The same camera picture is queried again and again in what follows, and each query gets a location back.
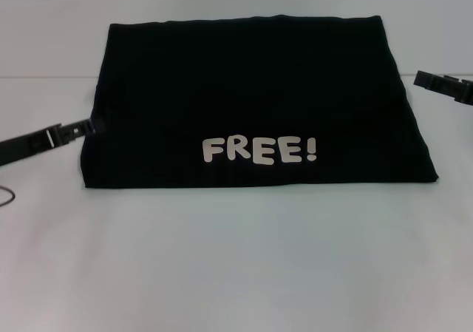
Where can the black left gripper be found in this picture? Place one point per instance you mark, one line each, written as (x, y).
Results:
(22, 148)

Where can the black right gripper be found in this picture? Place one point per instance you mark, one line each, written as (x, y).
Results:
(465, 92)

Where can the black t-shirt with FREE print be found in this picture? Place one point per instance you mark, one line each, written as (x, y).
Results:
(240, 99)

